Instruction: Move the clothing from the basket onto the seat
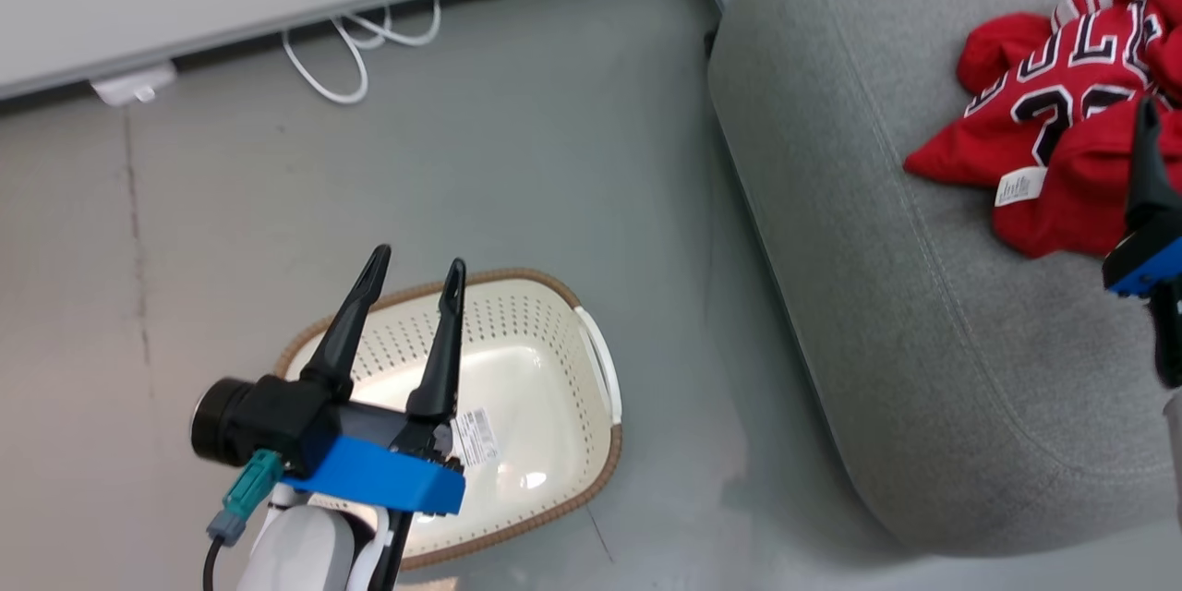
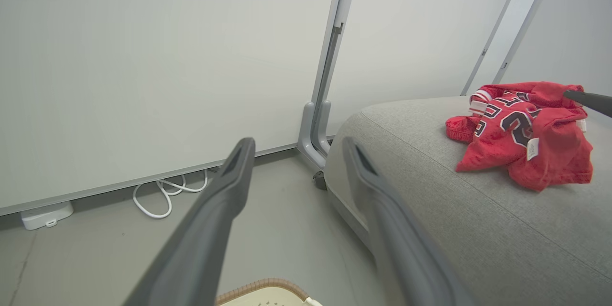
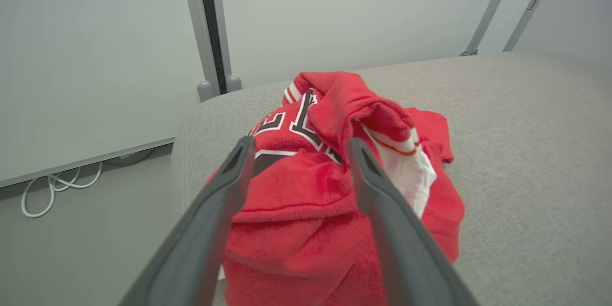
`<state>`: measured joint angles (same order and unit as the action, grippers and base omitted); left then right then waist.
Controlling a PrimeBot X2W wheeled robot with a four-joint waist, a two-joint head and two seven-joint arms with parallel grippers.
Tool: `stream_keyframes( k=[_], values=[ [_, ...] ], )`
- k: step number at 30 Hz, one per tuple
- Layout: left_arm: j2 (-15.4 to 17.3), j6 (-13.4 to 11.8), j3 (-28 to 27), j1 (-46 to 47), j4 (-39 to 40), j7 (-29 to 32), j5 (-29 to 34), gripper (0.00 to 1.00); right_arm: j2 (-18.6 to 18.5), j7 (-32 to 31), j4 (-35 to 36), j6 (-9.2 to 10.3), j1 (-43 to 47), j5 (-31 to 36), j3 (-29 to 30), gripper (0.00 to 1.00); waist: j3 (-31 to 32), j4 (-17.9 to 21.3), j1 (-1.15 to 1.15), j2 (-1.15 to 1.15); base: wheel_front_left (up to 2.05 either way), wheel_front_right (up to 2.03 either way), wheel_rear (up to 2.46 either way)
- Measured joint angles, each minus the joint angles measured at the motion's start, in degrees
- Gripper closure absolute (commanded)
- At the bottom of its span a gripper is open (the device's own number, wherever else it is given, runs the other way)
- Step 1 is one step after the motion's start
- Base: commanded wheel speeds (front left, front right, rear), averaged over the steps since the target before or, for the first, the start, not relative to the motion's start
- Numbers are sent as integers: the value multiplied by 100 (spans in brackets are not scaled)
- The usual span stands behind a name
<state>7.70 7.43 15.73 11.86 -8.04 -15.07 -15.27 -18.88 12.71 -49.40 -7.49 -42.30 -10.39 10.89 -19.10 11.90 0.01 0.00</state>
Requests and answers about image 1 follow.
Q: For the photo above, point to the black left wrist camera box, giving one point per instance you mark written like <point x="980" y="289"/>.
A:
<point x="291" y="420"/>

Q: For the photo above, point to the teal left camera connector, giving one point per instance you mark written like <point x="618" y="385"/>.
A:
<point x="251" y="485"/>

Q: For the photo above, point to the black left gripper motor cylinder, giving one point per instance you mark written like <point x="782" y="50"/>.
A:
<point x="220" y="420"/>

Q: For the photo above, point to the white barcode sticker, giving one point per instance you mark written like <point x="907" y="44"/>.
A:
<point x="476" y="437"/>

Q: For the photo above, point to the grey fabric sofa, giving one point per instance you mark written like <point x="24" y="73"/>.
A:
<point x="923" y="342"/>

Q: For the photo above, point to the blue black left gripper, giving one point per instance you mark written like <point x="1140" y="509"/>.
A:
<point x="379" y="476"/>

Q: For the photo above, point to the white power adapter box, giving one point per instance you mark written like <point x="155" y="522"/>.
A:
<point x="134" y="85"/>

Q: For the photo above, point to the red basketball jersey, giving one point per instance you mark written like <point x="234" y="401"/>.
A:
<point x="1062" y="65"/>

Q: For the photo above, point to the cream perforated laundry basket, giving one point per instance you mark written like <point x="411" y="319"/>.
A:
<point x="536" y="342"/>

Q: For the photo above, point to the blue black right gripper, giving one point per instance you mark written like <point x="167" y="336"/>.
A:
<point x="1154" y="263"/>

